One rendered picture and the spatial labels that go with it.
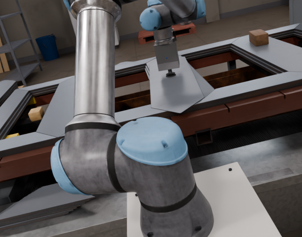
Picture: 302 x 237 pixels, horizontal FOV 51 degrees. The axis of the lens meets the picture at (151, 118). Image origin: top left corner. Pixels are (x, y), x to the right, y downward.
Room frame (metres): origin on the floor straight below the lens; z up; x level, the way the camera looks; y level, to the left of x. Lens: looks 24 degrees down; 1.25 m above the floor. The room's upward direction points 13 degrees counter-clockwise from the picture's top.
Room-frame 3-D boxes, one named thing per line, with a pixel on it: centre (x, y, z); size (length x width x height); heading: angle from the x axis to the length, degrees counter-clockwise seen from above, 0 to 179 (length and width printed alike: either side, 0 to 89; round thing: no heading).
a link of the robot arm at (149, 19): (1.15, -0.10, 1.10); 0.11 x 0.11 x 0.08; 70
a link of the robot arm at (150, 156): (0.51, 0.01, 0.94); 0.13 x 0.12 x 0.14; 70
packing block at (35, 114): (1.32, 0.49, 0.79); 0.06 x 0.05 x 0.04; 2
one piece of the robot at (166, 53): (1.26, -0.12, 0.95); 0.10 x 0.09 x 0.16; 169
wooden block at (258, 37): (1.48, -0.58, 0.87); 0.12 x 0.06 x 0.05; 173
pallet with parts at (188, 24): (6.81, -0.71, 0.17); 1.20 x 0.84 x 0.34; 89
